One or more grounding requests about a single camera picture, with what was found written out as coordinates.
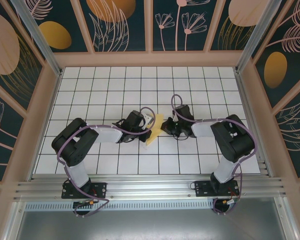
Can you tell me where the aluminium corner post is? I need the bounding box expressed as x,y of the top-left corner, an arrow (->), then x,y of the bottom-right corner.
235,0 -> 283,74
10,0 -> 64,77

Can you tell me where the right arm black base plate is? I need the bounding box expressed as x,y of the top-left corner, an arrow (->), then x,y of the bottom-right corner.
193,179 -> 241,198

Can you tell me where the slotted cable duct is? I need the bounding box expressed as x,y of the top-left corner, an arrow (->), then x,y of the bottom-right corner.
24,202 -> 216,211

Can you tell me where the aluminium side rail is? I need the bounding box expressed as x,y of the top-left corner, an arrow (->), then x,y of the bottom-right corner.
234,71 -> 275,177

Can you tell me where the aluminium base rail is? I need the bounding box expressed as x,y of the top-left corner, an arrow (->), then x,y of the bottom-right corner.
13,173 -> 290,202

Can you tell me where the grey metal sheet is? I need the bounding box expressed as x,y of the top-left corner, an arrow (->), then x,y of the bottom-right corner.
14,209 -> 297,240

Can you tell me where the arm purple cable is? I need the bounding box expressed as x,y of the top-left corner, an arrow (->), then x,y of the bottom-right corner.
56,106 -> 156,218
170,93 -> 260,216

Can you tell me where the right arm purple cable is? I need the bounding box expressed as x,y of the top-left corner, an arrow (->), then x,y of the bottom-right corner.
170,93 -> 260,216

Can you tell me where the yellow cloth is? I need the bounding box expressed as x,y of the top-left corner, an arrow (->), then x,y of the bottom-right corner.
145,113 -> 165,147

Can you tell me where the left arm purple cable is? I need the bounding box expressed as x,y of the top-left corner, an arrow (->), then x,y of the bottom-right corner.
56,106 -> 156,218

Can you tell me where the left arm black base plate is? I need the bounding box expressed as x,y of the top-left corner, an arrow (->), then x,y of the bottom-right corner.
61,181 -> 108,200

